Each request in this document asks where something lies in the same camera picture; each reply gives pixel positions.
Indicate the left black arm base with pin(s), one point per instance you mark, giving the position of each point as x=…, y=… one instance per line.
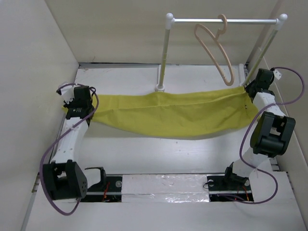
x=102, y=187

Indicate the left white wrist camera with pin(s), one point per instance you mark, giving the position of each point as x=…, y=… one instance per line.
x=66, y=91

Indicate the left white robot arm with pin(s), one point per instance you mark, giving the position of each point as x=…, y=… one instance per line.
x=62, y=176

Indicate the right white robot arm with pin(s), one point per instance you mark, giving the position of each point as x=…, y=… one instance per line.
x=272, y=133

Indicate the yellow-green trousers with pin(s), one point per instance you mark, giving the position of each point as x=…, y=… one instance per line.
x=161, y=114

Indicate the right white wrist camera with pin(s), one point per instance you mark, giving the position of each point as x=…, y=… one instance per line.
x=277, y=74

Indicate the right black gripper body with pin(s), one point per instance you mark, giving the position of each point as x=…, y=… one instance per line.
x=252, y=84

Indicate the white clothes rack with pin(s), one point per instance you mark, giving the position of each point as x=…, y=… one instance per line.
x=199, y=23

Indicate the silver tape strip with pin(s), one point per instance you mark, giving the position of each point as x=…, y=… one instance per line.
x=164, y=188

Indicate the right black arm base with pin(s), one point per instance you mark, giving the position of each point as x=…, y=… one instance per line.
x=228, y=187

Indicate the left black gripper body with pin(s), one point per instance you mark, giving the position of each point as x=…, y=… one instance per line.
x=70, y=106

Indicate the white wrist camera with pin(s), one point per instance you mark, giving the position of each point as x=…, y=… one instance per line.
x=66, y=91
x=277, y=74

